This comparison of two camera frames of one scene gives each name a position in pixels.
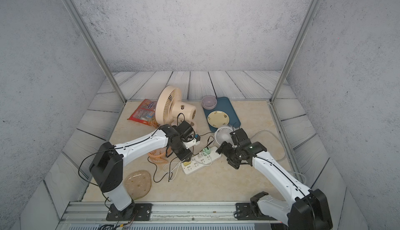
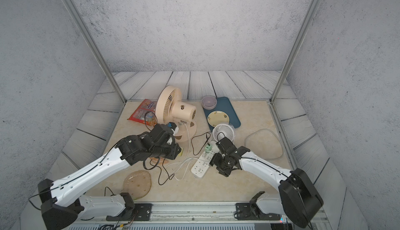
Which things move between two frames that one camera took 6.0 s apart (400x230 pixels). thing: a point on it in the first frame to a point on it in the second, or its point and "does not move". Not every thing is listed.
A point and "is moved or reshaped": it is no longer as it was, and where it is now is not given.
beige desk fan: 170,109 does not move
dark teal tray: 224,104 does not move
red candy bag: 145,113 does not move
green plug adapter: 208,151 does not move
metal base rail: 169,216 does not move
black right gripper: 234,163 to 214,160
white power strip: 200,161 is moved or reshaped
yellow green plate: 217,118 does not move
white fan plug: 191,143 is moved or reshaped
